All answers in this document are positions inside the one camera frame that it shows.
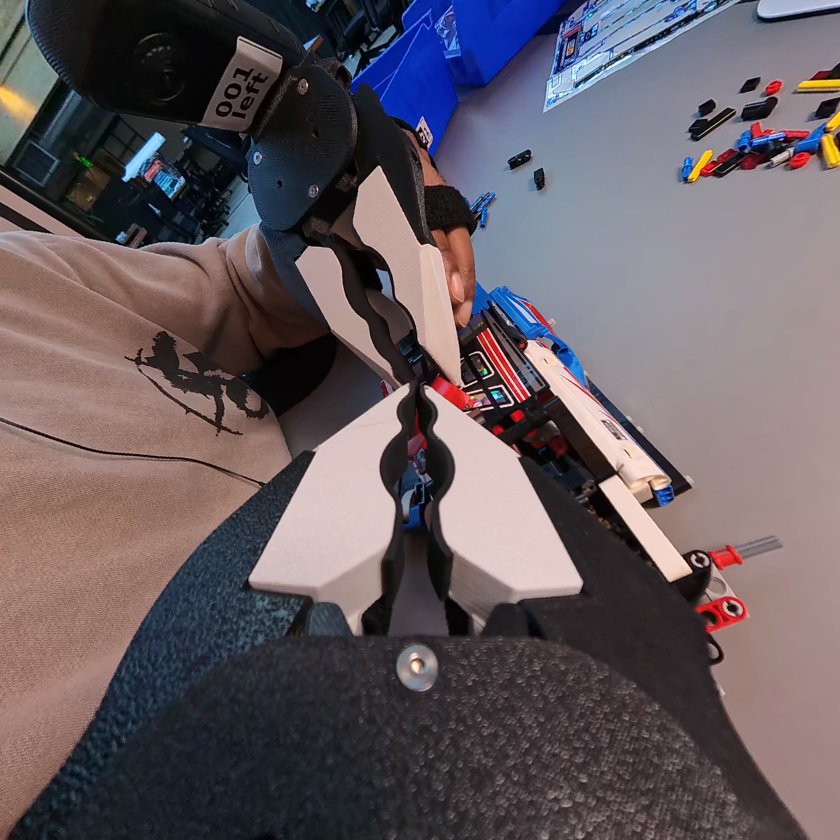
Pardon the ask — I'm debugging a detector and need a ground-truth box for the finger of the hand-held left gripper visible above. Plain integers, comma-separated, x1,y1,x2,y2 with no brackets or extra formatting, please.
294,244,421,389
352,164,465,388

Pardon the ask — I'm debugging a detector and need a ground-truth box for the white rounded board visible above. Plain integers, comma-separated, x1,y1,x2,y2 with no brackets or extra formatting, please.
756,0,840,22

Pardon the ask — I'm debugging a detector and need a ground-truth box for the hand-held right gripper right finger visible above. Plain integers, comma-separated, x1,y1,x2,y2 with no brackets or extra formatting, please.
423,386,585,636

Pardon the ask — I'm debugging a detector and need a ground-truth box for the person's beige printed sweatshirt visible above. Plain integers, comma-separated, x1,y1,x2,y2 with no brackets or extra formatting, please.
0,230,342,834

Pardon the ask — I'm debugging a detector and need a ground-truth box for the blue storage bin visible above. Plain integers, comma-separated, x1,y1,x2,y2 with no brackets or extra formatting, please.
446,0,572,89
351,26,460,155

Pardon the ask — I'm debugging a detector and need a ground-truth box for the pile of small lego pieces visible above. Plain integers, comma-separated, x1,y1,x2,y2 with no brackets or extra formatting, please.
679,62,840,186

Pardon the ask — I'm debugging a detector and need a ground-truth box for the lego instruction booklet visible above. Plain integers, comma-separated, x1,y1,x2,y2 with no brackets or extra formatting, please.
543,0,742,111

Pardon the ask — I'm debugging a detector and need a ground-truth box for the cluttered background desk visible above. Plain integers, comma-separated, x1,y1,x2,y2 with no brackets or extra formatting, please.
62,128,257,247

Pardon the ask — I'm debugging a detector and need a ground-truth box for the lego race car model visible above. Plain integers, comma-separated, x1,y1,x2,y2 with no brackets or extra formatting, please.
381,282,782,664

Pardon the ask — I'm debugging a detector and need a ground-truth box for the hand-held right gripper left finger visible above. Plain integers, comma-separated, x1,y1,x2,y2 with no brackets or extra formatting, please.
248,382,421,636

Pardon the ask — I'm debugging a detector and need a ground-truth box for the person's left hand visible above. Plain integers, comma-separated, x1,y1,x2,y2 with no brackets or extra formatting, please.
226,157,479,371

